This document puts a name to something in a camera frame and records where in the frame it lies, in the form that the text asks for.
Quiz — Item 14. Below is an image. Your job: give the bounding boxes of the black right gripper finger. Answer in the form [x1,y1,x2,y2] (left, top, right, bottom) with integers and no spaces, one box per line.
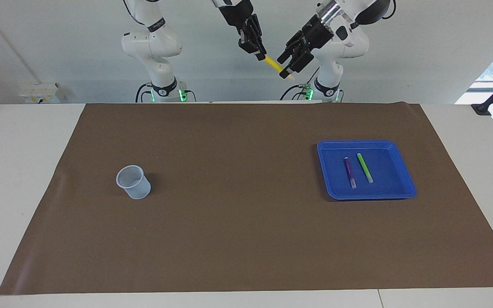
[238,27,259,55]
[249,15,268,61]

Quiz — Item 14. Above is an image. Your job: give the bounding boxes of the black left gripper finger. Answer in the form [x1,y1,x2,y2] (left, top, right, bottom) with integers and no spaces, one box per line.
[277,31,311,65]
[279,46,316,79]

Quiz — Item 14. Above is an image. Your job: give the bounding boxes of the yellow marker pen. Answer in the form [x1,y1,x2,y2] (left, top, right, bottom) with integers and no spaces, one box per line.
[264,55,295,81]

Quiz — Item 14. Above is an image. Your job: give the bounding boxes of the purple marker pen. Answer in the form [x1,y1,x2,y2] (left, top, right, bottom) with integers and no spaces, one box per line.
[344,157,357,189]

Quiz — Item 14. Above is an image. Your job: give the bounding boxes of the green marker pen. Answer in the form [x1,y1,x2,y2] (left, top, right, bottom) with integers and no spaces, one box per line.
[356,153,374,184]

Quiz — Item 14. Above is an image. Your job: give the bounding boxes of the blue plastic tray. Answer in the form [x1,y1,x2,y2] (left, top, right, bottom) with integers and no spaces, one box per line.
[317,139,417,201]

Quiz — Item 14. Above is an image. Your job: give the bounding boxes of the clear plastic cup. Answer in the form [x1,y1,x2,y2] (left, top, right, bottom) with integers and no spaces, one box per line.
[116,165,151,200]

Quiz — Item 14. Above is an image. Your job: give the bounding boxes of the brown table mat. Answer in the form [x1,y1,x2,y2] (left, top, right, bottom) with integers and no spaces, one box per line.
[0,103,493,296]

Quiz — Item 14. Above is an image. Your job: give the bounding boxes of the black left base cable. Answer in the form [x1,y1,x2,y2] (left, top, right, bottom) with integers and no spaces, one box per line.
[280,64,321,102]

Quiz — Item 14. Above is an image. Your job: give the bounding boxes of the black base cable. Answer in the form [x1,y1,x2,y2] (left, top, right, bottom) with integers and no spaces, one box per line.
[135,83,153,103]
[280,64,321,102]

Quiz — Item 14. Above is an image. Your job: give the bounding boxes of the black right base cable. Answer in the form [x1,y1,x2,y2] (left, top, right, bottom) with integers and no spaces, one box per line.
[135,83,153,103]

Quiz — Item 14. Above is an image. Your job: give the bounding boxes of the white wall socket box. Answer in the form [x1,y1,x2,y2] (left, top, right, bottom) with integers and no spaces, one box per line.
[18,83,65,104]

